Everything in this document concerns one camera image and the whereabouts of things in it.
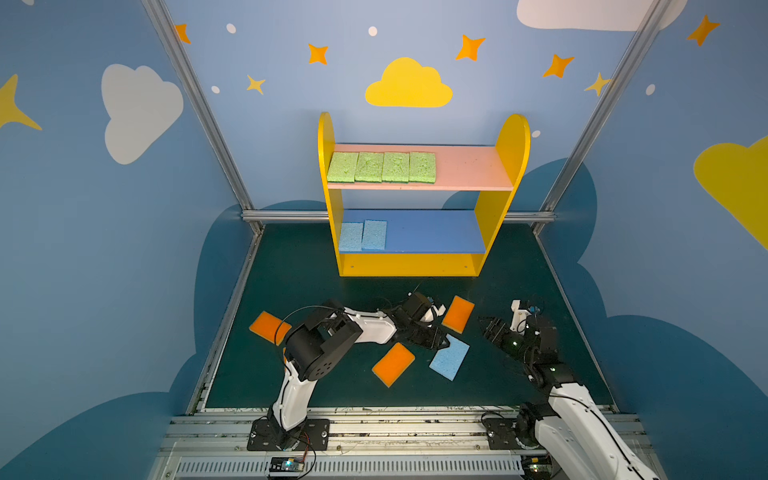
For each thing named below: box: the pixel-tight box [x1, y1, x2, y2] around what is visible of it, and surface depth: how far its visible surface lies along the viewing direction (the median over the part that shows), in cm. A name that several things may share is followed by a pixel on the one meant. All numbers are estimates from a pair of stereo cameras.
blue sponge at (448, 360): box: [428, 334, 470, 381], surface depth 88 cm
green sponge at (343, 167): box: [328, 152, 359, 183], surface depth 78 cm
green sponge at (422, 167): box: [408, 152, 436, 184], surface depth 78 cm
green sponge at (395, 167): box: [382, 152, 410, 184], surface depth 78 cm
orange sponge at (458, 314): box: [441, 295, 475, 335], surface depth 99 cm
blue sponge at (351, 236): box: [340, 222, 363, 251], surface depth 100 cm
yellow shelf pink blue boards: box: [319, 112, 531, 276], surface depth 98 cm
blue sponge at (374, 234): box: [362, 219, 387, 250], surface depth 101 cm
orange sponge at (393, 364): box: [372, 342, 416, 388], surface depth 87 cm
